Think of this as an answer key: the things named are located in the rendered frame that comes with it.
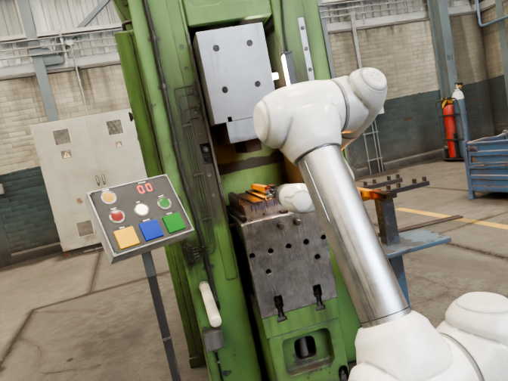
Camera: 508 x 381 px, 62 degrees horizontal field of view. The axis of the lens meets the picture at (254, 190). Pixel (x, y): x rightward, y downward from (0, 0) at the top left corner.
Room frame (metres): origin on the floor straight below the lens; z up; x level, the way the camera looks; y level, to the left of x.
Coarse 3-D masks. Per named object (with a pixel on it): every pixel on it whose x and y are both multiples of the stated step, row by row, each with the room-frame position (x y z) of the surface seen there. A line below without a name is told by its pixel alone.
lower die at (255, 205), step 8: (248, 192) 2.26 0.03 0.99; (264, 192) 2.09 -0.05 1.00; (240, 200) 2.11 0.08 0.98; (248, 200) 2.01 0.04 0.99; (256, 200) 1.94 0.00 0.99; (264, 200) 1.92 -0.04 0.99; (272, 200) 1.93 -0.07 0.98; (240, 208) 1.99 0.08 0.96; (248, 208) 1.90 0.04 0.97; (256, 208) 1.91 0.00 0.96; (264, 208) 1.92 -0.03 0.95; (272, 208) 1.92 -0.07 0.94; (280, 208) 1.93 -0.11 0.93; (248, 216) 1.90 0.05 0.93; (256, 216) 1.91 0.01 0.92
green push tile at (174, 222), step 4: (176, 212) 1.71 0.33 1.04; (164, 216) 1.68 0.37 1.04; (168, 216) 1.68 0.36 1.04; (172, 216) 1.69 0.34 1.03; (176, 216) 1.70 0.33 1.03; (180, 216) 1.71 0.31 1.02; (164, 220) 1.67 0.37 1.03; (168, 220) 1.67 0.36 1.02; (172, 220) 1.68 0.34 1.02; (176, 220) 1.69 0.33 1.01; (180, 220) 1.70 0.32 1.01; (168, 224) 1.66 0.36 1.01; (172, 224) 1.67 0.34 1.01; (176, 224) 1.68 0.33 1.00; (180, 224) 1.69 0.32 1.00; (168, 228) 1.65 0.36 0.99; (172, 228) 1.66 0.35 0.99; (176, 228) 1.67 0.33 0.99; (180, 228) 1.67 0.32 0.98; (184, 228) 1.69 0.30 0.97; (172, 232) 1.65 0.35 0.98
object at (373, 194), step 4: (360, 188) 1.77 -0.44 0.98; (364, 188) 1.74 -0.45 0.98; (364, 192) 1.69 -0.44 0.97; (368, 192) 1.66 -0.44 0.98; (372, 192) 1.62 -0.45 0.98; (376, 192) 1.59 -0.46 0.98; (380, 192) 1.57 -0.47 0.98; (384, 192) 1.56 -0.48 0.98; (388, 192) 1.54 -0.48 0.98; (368, 196) 1.66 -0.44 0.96; (372, 196) 1.62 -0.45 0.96; (376, 196) 1.61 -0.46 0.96; (380, 196) 1.58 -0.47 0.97; (384, 196) 1.55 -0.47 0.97; (388, 196) 1.54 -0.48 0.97; (384, 200) 1.54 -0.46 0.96; (388, 200) 1.54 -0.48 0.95
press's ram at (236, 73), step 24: (216, 48) 1.91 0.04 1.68; (240, 48) 1.92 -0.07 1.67; (264, 48) 1.94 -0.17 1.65; (216, 72) 1.90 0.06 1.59; (240, 72) 1.92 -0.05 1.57; (264, 72) 1.94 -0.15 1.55; (216, 96) 1.90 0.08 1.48; (240, 96) 1.92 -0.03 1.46; (264, 96) 1.94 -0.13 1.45; (216, 120) 1.89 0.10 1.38
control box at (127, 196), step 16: (160, 176) 1.80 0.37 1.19; (96, 192) 1.63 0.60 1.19; (112, 192) 1.66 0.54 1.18; (128, 192) 1.69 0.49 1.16; (144, 192) 1.72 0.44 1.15; (160, 192) 1.75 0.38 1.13; (96, 208) 1.59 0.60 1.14; (112, 208) 1.62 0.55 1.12; (128, 208) 1.65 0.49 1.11; (160, 208) 1.70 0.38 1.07; (176, 208) 1.73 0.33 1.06; (96, 224) 1.60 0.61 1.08; (112, 224) 1.58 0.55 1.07; (128, 224) 1.60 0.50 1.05; (160, 224) 1.66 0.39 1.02; (112, 240) 1.54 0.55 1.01; (144, 240) 1.59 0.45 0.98; (160, 240) 1.62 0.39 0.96; (176, 240) 1.71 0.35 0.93; (112, 256) 1.52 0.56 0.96; (128, 256) 1.58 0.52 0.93
